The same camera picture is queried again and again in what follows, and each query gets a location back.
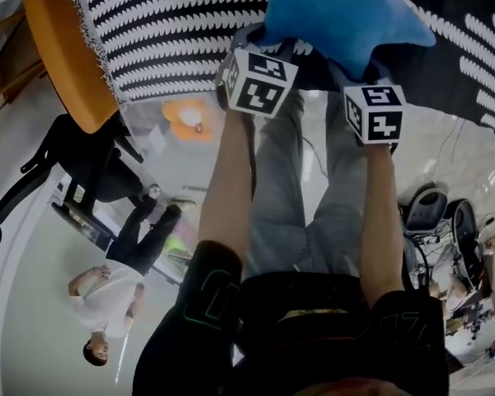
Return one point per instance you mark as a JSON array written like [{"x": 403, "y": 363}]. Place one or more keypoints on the person's left forearm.
[{"x": 224, "y": 196}]

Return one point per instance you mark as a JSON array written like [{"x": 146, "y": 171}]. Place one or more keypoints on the black plastic chair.
[
  {"x": 468, "y": 233},
  {"x": 427, "y": 210}
]

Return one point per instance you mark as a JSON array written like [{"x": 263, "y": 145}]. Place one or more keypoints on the clear plastic bin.
[{"x": 185, "y": 229}]

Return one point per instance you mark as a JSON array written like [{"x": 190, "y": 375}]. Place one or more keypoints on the black and white patterned blanket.
[{"x": 169, "y": 23}]

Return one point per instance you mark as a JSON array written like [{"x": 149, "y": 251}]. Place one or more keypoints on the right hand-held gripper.
[{"x": 379, "y": 114}]

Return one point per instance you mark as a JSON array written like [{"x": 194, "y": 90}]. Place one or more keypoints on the person's grey jeans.
[{"x": 280, "y": 204}]

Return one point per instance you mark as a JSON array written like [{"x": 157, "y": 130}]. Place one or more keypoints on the green star plush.
[{"x": 175, "y": 245}]

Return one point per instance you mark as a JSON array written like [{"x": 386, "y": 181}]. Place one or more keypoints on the blue star cushion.
[{"x": 338, "y": 19}]

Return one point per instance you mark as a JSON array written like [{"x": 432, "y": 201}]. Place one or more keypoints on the orange flower cushion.
[{"x": 177, "y": 132}]

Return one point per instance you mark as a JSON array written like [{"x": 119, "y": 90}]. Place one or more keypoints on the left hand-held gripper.
[{"x": 255, "y": 89}]

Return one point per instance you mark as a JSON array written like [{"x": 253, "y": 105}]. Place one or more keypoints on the black office chair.
[{"x": 86, "y": 155}]

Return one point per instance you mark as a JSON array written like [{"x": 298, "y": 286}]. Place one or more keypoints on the person's black printed shirt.
[{"x": 214, "y": 345}]

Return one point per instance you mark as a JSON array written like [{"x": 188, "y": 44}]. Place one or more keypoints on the orange sofa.
[{"x": 66, "y": 56}]

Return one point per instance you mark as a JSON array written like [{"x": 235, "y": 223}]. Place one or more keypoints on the person's right forearm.
[{"x": 381, "y": 221}]

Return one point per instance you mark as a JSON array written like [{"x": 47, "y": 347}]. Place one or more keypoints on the clear plastic storage box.
[{"x": 148, "y": 114}]

